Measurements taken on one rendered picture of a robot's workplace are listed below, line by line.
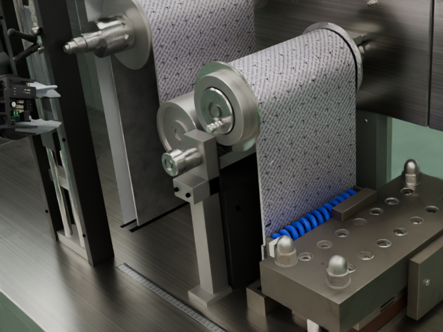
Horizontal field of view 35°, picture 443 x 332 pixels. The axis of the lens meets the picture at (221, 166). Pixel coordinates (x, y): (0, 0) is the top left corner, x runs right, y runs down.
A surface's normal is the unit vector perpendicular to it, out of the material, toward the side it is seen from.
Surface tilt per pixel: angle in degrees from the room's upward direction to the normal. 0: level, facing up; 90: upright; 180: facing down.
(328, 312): 90
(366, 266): 0
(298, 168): 90
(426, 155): 0
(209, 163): 90
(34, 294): 0
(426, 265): 90
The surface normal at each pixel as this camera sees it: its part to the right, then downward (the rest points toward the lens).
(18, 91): 0.81, -0.02
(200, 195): 0.66, 0.28
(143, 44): -0.74, 0.36
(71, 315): -0.09, -0.89
